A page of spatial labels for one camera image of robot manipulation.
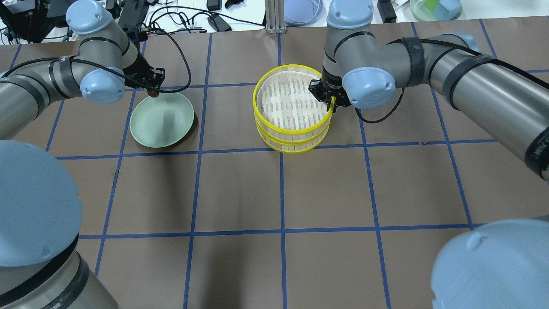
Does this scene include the blue round plate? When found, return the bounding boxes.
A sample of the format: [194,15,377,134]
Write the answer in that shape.
[283,0,324,26]

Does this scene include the aluminium frame post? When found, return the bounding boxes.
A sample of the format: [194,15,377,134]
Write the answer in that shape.
[264,0,287,34]

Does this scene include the black power adapter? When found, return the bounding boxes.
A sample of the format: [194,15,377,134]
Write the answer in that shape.
[207,15,232,33]

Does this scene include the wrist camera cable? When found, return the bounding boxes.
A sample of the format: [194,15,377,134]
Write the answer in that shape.
[0,28,192,93]
[354,86,404,124]

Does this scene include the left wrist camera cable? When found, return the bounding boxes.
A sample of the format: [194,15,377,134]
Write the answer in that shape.
[0,28,192,93]

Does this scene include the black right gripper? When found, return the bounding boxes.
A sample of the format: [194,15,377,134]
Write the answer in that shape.
[308,69,351,114]

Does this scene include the yellow bamboo steamer basket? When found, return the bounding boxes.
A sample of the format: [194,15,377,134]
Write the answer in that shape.
[255,117,331,153]

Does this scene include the yellow steamer basket with cloth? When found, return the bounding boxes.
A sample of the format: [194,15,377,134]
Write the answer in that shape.
[253,64,332,135]

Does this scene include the green bowl with sponges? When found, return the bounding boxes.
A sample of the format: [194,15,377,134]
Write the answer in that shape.
[410,0,463,21]

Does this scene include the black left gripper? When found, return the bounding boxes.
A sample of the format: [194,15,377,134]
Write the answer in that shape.
[125,54,166,93]

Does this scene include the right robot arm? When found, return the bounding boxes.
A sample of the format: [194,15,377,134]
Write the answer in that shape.
[309,0,549,309]

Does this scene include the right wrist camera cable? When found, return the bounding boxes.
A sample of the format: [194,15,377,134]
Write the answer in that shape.
[354,86,404,124]

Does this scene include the light green round plate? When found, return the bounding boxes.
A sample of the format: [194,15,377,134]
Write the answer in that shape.
[129,93,195,148]

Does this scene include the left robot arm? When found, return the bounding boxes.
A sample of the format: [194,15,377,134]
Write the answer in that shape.
[0,0,164,309]

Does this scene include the brown rectangular bun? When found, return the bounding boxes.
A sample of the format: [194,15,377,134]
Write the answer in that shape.
[147,90,159,98]

